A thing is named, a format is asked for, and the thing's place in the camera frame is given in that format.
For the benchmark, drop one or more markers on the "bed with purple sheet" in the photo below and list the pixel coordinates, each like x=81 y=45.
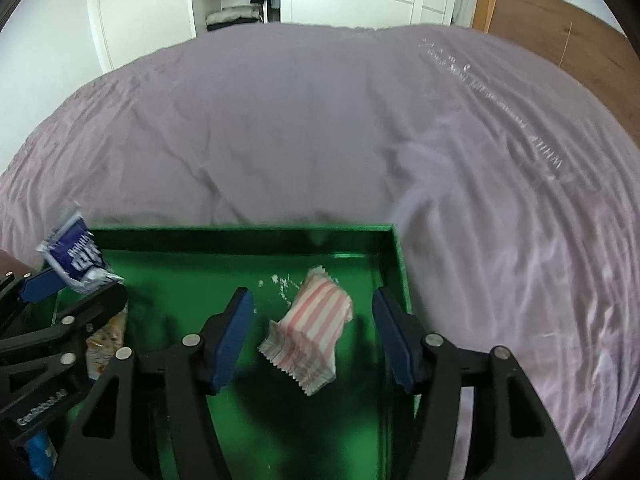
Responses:
x=300 y=135

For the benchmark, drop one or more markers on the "wooden headboard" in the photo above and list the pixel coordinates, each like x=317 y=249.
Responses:
x=540 y=25

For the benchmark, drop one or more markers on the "blue white snack packet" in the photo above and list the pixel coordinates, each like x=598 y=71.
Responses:
x=75 y=252

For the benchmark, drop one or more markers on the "green tray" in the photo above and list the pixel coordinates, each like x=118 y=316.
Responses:
x=200 y=270

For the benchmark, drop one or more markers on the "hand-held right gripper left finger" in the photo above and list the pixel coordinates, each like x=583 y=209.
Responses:
x=230 y=342

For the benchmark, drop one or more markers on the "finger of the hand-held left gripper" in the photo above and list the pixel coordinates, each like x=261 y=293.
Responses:
x=42 y=285
x=100 y=305

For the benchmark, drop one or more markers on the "white door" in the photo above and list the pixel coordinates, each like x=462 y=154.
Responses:
x=140 y=10

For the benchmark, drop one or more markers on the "pink striped snack packet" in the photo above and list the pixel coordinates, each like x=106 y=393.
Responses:
x=310 y=330

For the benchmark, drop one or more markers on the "small blue snack packet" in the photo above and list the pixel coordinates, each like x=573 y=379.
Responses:
x=40 y=455

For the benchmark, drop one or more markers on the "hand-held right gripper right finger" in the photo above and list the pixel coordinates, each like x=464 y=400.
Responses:
x=395 y=345

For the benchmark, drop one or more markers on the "white and dark clothes stack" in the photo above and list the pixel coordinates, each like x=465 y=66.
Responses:
x=232 y=16

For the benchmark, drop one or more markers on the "yellow printed snack packet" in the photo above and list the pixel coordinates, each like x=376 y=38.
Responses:
x=105 y=350

